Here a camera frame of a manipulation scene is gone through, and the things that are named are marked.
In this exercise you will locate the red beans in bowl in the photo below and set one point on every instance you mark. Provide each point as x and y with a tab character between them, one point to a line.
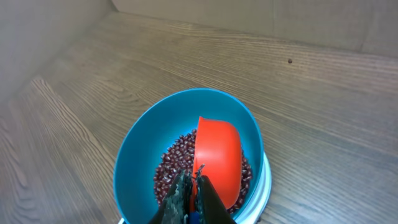
180	156

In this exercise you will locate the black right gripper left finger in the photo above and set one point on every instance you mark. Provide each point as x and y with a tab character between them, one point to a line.
175	206

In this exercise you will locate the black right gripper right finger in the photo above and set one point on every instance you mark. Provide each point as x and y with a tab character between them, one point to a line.
208	205

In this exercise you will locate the white kitchen scale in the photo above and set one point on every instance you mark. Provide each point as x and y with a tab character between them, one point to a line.
134	194

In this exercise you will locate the red measuring scoop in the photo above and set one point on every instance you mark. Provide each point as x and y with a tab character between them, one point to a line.
218	150

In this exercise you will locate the blue bowl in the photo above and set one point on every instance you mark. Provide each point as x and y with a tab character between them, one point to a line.
159	127

